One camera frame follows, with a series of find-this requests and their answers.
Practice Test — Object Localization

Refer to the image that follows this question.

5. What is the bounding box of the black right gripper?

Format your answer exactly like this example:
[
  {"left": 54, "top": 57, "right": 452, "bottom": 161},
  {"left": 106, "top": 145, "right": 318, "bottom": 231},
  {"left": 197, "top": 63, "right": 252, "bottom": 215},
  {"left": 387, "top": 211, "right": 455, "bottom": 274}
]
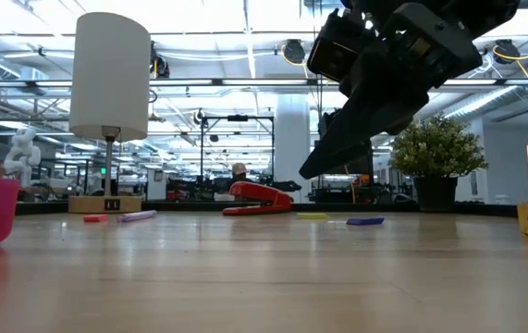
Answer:
[{"left": 299, "top": 3, "right": 483, "bottom": 180}]

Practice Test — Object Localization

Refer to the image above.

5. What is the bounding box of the purple eraser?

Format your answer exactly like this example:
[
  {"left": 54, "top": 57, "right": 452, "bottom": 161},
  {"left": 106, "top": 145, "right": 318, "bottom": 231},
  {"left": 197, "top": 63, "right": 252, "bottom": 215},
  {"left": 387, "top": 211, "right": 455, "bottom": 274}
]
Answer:
[{"left": 345, "top": 216, "right": 386, "bottom": 227}]

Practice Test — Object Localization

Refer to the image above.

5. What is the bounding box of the purple pen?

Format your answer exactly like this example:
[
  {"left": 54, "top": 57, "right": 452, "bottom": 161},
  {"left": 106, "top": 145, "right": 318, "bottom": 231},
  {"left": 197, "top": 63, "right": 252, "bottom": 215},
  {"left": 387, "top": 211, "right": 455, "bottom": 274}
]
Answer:
[{"left": 116, "top": 209, "right": 158, "bottom": 224}]

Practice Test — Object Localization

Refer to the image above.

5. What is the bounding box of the black monitor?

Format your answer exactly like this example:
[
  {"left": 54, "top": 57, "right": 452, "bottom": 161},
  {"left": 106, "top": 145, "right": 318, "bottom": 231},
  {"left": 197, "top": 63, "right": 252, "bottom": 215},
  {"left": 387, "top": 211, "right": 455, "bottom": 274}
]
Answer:
[{"left": 323, "top": 138, "right": 375, "bottom": 177}]

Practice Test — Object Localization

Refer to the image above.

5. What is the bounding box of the white building column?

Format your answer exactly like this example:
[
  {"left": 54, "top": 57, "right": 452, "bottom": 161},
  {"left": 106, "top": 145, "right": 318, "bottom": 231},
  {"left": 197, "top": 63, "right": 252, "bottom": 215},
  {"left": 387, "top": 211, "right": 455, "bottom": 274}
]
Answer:
[{"left": 274, "top": 93, "right": 313, "bottom": 204}]

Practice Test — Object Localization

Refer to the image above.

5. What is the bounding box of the potted green plant black pot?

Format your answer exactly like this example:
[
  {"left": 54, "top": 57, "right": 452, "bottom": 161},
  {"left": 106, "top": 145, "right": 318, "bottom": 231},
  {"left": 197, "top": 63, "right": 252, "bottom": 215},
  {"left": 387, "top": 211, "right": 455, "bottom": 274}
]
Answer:
[{"left": 388, "top": 113, "right": 490, "bottom": 214}]

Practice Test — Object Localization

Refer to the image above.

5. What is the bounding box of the red stapler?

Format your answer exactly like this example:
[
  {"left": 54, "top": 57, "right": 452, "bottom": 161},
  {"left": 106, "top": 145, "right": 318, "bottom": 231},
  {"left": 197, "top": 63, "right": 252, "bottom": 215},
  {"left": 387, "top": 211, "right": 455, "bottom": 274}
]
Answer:
[{"left": 222, "top": 180, "right": 295, "bottom": 217}]

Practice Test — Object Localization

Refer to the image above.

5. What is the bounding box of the person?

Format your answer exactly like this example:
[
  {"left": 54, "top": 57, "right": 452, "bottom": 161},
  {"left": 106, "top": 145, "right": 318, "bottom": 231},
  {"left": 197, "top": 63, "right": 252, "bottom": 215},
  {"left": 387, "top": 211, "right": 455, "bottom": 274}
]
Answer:
[{"left": 229, "top": 162, "right": 252, "bottom": 184}]

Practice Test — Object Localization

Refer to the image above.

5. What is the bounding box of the white shade wooden base lamp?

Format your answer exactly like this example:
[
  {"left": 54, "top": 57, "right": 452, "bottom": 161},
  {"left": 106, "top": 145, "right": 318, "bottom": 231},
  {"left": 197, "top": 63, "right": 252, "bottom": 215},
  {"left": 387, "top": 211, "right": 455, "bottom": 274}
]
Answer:
[{"left": 68, "top": 12, "right": 153, "bottom": 215}]

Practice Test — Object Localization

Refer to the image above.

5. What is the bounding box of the white humanoid figure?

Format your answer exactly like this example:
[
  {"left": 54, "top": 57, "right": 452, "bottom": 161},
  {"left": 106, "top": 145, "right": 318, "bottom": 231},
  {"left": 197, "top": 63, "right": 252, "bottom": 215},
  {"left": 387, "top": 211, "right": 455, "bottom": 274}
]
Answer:
[{"left": 3, "top": 127, "right": 42, "bottom": 187}]

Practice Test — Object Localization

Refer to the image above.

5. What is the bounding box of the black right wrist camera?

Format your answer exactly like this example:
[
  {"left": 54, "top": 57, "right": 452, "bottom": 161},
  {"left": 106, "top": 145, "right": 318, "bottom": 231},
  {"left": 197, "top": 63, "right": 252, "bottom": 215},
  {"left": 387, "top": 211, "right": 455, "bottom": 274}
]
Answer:
[{"left": 307, "top": 7, "right": 371, "bottom": 84}]

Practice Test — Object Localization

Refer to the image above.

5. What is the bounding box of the black ceiling cable reel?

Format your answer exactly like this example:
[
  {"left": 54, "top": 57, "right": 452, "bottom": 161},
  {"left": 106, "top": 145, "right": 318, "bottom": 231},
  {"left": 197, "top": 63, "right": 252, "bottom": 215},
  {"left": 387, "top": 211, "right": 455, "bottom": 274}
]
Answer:
[
  {"left": 281, "top": 38, "right": 307, "bottom": 66},
  {"left": 494, "top": 38, "right": 522, "bottom": 66}
]

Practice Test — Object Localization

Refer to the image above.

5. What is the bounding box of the black metal stand frame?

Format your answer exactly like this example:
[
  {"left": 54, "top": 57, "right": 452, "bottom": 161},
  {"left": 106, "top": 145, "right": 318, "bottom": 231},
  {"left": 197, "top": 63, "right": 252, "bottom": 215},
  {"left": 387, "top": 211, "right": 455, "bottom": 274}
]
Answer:
[{"left": 199, "top": 114, "right": 276, "bottom": 186}]

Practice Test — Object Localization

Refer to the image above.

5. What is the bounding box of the black aluminium table frame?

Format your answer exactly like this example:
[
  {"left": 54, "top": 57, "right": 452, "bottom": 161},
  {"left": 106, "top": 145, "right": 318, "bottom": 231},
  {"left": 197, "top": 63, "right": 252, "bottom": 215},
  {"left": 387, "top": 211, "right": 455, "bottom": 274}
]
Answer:
[{"left": 16, "top": 199, "right": 519, "bottom": 218}]

